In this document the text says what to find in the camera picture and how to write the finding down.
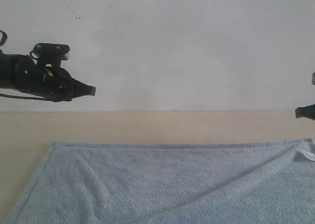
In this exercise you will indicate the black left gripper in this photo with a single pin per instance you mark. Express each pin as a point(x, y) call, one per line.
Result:
point(58, 85)

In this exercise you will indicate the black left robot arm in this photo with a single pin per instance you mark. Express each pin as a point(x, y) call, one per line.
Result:
point(18, 72)

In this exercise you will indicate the light blue fluffy towel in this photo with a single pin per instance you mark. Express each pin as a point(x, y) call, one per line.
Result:
point(257, 183)

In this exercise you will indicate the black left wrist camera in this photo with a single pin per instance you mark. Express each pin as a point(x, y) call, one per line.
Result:
point(50, 54)

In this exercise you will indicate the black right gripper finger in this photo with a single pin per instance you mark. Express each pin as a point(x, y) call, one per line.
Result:
point(305, 112)

